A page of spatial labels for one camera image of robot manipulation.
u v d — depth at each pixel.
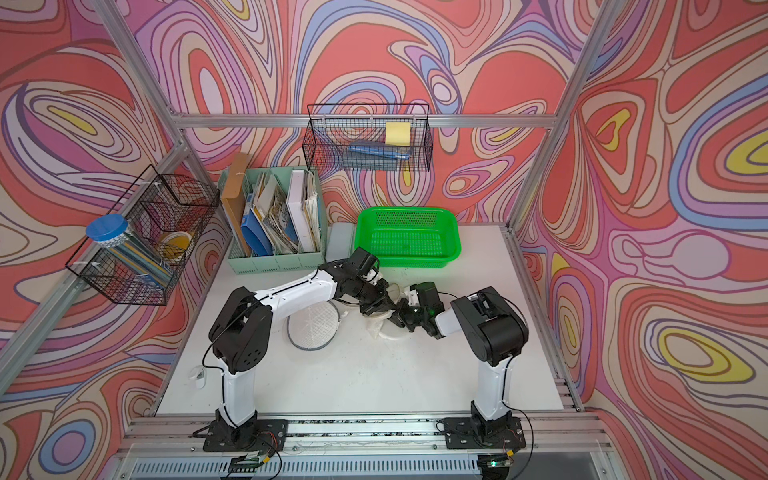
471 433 0.73
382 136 0.95
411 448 0.72
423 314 0.79
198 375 0.80
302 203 0.91
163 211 0.77
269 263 1.02
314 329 0.85
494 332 0.51
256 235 0.94
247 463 0.72
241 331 0.50
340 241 1.14
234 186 0.87
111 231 0.57
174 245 0.70
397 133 0.90
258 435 0.73
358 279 0.75
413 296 0.93
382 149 0.88
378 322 0.87
